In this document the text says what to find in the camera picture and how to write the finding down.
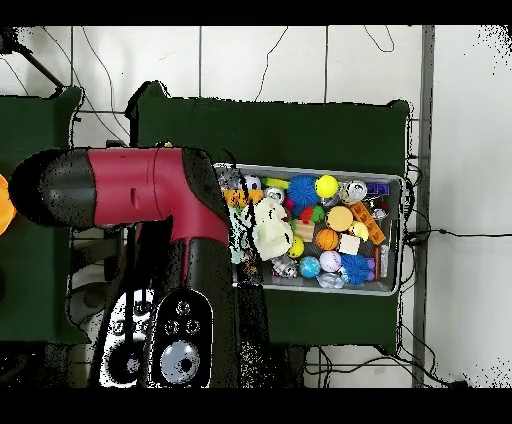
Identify cream waffle cloth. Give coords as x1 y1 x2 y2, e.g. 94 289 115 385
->
249 197 295 261

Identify light teal waffle cloth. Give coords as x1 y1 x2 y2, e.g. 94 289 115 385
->
228 205 253 265

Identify orange toy building block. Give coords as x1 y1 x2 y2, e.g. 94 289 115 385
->
222 188 265 208

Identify blue spiky rubber ball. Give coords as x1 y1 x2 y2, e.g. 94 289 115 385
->
339 253 371 286
287 174 320 208

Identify yellow smooth ball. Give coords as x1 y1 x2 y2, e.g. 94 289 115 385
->
314 174 339 199

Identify orange toy basketball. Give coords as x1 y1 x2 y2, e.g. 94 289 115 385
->
315 228 340 251

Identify blue and green globe ball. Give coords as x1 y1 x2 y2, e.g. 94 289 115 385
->
299 256 322 279

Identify white toy baseball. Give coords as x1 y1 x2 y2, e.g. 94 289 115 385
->
319 250 342 273

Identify grey stand base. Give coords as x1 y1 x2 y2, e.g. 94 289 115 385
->
66 281 111 327

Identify dark green side table cloth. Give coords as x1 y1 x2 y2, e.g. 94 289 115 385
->
0 87 91 345

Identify orange round object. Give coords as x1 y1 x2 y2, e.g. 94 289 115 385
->
0 173 18 237

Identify shallow wire mesh bin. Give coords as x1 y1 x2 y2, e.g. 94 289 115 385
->
213 161 404 296

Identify black power cable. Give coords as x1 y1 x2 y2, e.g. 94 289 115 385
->
403 227 512 246

